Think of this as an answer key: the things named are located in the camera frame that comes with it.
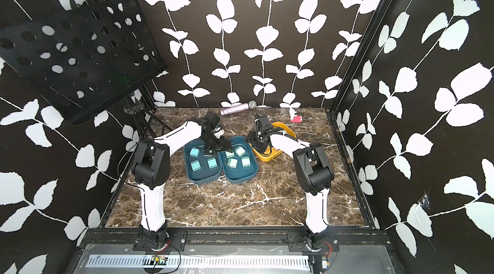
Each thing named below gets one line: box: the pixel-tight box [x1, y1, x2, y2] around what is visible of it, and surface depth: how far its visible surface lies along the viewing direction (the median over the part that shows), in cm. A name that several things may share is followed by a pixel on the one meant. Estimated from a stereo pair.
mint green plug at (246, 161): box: [241, 155, 251, 168], surface depth 97 cm
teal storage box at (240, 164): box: [218, 135, 259, 184], surface depth 97 cm
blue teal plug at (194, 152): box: [189, 146, 201, 158], surface depth 100 cm
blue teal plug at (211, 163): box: [207, 156, 218, 170], surface depth 96 cm
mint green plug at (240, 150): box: [234, 145, 246, 157], surface depth 101 cm
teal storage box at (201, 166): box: [183, 138, 222, 185], surface depth 95 cm
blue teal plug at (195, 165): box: [189, 158, 202, 172], surface depth 95 cm
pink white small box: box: [290, 115, 303, 123], surface depth 117 cm
